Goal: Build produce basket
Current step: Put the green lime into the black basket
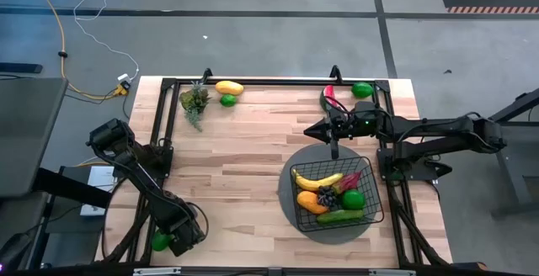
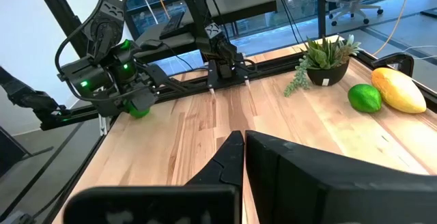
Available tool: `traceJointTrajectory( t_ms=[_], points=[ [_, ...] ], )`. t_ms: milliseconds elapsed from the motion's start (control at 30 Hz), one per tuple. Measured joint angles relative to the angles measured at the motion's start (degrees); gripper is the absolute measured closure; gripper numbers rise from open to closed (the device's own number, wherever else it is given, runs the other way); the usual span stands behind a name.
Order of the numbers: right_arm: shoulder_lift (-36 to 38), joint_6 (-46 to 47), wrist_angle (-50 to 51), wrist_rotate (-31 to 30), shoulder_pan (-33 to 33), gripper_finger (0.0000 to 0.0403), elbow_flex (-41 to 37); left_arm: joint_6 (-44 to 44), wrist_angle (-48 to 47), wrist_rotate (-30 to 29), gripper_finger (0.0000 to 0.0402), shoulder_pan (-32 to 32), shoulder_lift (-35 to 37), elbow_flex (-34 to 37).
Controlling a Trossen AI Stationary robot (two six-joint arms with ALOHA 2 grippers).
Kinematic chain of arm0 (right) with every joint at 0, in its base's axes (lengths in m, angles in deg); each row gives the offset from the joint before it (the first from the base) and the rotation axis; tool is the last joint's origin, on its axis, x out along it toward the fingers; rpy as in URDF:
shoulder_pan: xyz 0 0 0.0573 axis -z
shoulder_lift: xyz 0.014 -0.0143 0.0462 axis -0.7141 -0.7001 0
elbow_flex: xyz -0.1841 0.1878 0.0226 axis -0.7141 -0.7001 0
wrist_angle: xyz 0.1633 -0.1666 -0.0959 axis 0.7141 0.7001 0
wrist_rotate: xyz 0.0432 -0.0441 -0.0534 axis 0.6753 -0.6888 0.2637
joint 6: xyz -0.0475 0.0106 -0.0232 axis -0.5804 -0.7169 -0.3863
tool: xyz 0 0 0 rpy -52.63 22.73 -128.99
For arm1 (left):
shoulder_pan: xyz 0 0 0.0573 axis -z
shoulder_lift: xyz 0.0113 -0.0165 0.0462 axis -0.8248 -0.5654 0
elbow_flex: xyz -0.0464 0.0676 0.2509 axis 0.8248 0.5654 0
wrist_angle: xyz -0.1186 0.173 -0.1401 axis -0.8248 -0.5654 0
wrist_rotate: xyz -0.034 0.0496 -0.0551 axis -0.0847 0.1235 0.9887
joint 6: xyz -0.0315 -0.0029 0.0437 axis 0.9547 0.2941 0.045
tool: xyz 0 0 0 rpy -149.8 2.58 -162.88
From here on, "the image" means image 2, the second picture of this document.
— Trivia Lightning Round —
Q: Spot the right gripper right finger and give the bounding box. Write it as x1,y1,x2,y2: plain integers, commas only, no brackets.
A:
244,130,437,224

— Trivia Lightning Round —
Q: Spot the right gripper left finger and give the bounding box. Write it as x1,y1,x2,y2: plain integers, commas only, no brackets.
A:
63,130,245,224

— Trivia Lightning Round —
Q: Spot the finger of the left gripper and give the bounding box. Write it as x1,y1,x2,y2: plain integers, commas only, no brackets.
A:
129,85,158,111
97,96,132,118

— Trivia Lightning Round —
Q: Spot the green round fruit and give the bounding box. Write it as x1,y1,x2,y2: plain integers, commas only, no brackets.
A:
126,100,152,120

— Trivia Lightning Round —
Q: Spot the small green lime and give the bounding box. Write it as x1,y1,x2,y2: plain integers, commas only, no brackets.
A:
347,83,383,114

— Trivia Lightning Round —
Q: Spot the black keyboard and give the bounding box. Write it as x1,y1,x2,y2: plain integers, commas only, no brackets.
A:
158,11,187,40

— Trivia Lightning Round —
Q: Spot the black vertical pillar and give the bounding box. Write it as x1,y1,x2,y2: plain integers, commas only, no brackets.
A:
29,0,90,59

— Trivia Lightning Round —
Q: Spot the potted succulent plant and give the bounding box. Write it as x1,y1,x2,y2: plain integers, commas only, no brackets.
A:
283,34,363,98

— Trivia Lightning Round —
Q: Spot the yellow mango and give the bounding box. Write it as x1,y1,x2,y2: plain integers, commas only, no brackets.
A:
371,67,427,115

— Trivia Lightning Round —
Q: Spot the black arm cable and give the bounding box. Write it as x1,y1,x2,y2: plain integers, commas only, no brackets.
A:
54,0,161,104

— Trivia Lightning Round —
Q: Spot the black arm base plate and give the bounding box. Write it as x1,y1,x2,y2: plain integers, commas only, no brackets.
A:
206,58,252,95

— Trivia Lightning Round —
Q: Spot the black frame handle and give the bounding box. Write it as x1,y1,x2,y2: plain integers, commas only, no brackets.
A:
371,52,415,78

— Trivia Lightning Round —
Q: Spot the window with black frame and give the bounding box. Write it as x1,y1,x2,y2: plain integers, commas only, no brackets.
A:
126,0,437,47

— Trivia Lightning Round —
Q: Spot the orange floor cable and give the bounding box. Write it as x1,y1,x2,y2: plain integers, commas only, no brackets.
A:
373,0,414,57

